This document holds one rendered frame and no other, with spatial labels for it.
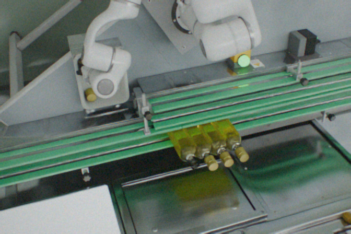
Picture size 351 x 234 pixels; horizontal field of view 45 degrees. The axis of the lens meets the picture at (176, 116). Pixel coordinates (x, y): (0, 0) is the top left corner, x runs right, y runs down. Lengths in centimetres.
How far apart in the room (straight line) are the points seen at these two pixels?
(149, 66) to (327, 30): 78
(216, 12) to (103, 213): 77
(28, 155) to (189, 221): 60
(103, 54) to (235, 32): 37
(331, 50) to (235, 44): 76
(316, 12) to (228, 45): 74
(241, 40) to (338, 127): 122
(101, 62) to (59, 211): 58
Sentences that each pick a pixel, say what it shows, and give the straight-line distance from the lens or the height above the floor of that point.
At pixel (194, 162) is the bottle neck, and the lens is 146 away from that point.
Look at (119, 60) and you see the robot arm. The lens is 125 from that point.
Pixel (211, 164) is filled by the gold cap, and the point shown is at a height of 116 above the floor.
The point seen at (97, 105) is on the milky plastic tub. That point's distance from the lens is 158.
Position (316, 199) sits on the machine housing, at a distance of 163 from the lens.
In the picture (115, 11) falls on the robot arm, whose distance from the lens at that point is 123.
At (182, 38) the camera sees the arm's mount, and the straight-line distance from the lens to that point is 150.
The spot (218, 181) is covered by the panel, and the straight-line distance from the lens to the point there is 160.
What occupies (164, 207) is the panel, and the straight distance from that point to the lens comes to 151.
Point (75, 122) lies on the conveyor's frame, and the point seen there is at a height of 82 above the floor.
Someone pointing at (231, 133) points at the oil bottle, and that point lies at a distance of 156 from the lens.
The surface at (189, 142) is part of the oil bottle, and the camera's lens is 151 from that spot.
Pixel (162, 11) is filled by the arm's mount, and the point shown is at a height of 86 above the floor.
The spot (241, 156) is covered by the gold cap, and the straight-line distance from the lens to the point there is 149.
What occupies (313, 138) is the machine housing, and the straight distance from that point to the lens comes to 190.
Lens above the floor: 216
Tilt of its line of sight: 51 degrees down
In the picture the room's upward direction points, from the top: 150 degrees clockwise
